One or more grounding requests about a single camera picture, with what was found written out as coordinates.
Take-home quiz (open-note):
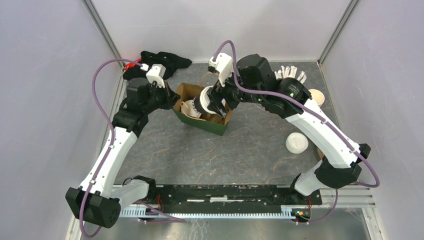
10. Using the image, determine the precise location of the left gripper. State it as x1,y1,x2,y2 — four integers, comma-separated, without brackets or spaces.
142,80,181,114

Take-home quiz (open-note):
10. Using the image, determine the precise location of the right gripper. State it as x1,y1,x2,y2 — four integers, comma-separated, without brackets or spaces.
206,66,263,118

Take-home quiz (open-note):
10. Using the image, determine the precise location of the green paper bag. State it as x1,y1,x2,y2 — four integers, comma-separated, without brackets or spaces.
172,73,232,136

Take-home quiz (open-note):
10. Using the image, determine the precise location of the stack of white lids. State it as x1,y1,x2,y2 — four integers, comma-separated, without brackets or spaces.
285,132,309,154

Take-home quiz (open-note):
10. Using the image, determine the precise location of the stack of paper cups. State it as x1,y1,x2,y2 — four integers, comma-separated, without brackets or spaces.
309,88,326,107

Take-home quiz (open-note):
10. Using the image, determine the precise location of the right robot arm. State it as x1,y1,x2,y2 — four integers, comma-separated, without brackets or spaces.
203,53,371,204

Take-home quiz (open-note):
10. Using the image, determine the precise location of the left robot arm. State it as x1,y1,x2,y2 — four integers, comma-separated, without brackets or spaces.
65,77,181,233

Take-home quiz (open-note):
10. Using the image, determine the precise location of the black cloth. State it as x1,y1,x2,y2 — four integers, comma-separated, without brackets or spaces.
122,50,192,81

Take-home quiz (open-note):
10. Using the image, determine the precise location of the red object behind bag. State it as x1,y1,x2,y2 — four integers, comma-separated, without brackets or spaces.
124,58,142,71

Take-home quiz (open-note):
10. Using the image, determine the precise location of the brown cardboard cup carrier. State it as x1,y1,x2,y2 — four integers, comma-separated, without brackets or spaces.
317,148,325,160

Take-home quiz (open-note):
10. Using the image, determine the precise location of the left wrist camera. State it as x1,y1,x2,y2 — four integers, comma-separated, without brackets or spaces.
140,63,166,88

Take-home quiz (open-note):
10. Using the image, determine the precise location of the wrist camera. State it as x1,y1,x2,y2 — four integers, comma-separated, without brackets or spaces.
208,53,234,87
140,63,166,88

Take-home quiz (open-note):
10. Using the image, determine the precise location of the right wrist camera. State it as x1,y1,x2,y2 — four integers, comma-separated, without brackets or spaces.
208,53,234,87

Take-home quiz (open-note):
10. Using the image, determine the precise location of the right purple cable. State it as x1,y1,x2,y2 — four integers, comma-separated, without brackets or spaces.
211,40,381,225

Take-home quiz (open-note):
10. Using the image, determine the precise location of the purple cable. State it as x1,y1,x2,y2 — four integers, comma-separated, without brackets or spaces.
78,58,186,238
211,40,381,225

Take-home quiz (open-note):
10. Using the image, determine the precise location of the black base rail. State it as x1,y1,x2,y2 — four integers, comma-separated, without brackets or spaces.
142,184,323,214

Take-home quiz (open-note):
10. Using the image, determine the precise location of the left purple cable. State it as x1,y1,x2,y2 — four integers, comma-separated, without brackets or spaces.
78,58,186,238

